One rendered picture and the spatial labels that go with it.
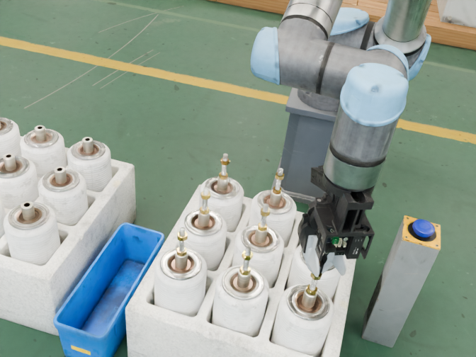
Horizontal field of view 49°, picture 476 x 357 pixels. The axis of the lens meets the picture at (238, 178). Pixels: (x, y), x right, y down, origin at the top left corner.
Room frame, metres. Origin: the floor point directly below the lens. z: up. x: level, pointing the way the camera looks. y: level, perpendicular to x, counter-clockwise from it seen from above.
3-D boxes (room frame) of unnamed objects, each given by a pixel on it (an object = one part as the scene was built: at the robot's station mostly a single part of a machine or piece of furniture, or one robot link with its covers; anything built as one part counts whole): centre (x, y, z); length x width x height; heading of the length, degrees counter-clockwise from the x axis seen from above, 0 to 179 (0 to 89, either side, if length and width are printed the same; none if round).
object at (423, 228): (0.74, -0.36, 0.32); 0.04 x 0.04 x 0.02
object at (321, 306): (0.59, -0.15, 0.25); 0.08 x 0.08 x 0.01
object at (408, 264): (0.74, -0.36, 0.16); 0.07 x 0.07 x 0.31; 77
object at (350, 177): (0.58, -0.15, 0.56); 0.08 x 0.08 x 0.05
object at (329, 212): (0.57, -0.15, 0.48); 0.09 x 0.08 x 0.12; 13
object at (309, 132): (1.25, -0.20, 0.15); 0.19 x 0.19 x 0.30; 81
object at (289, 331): (0.59, -0.15, 0.16); 0.10 x 0.10 x 0.18
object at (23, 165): (0.85, 0.48, 0.25); 0.08 x 0.08 x 0.01
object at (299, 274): (0.71, -0.17, 0.16); 0.10 x 0.10 x 0.18
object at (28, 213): (0.72, 0.39, 0.26); 0.02 x 0.02 x 0.03
